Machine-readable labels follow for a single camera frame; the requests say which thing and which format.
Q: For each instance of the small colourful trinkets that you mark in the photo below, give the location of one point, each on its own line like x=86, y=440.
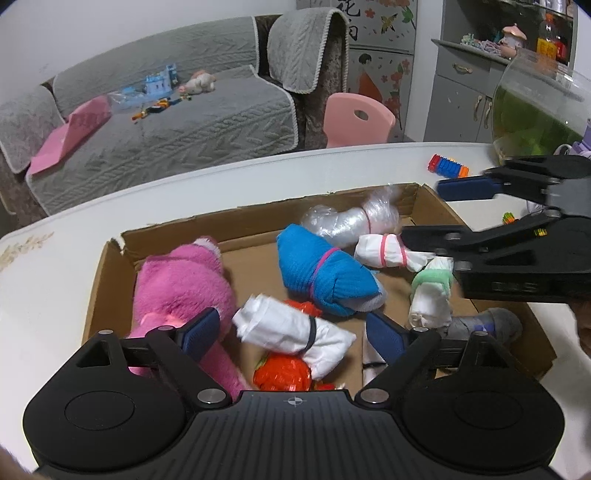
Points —
x=480, y=44

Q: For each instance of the pink folded pad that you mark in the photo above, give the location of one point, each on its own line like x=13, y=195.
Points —
x=69, y=134

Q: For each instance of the person's right hand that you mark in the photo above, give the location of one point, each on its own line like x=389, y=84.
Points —
x=584, y=323

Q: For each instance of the white pink plush toy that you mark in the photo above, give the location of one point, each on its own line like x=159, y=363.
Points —
x=201, y=83

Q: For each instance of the white bundle black band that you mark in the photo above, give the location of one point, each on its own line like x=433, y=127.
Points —
x=277, y=323

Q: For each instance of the decorated fridge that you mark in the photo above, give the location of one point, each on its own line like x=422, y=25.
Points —
x=383, y=69

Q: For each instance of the pink plastic chair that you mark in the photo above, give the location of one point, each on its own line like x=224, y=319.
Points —
x=355, y=120

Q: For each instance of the glass fish bowl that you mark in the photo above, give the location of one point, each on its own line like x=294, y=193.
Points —
x=531, y=120

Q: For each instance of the blue sock bundle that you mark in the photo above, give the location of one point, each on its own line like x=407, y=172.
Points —
x=314, y=263

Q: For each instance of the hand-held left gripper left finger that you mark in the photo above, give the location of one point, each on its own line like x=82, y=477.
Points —
x=201, y=330

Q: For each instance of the purple box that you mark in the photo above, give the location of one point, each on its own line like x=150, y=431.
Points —
x=584, y=143

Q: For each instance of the orange bag bundle green tie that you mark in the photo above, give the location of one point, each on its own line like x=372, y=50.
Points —
x=281, y=374

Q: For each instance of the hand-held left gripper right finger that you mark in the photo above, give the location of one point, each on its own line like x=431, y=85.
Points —
x=385, y=337

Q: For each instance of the orange blue block toy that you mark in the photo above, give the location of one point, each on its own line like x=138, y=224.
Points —
x=448, y=166

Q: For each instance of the orange drink bottle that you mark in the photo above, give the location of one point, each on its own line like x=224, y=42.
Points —
x=549, y=44

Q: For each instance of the shallow cardboard box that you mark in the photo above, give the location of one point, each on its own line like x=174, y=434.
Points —
x=249, y=230

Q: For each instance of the white bundle green band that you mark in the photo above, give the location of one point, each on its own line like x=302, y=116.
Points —
x=429, y=300

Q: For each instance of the white desktop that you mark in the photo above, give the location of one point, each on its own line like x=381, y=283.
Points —
x=55, y=277

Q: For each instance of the grey cabinet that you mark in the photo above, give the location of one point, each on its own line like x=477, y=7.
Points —
x=457, y=97

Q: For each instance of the white bundle pink bands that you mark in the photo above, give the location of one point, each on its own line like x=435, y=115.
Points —
x=374, y=249

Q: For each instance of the scattered small toy bricks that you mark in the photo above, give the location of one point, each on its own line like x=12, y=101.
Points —
x=157, y=107

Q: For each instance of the colourful block cube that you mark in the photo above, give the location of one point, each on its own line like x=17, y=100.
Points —
x=509, y=217

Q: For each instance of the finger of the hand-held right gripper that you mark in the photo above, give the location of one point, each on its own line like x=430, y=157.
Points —
x=466, y=188
x=443, y=239

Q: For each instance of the clear plastic bag bundle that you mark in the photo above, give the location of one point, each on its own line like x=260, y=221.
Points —
x=341, y=221

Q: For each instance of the mushroom figurine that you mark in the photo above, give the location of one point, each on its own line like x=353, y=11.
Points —
x=513, y=39

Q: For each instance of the grey covered sofa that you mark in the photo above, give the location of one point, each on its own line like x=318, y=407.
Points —
x=184, y=143

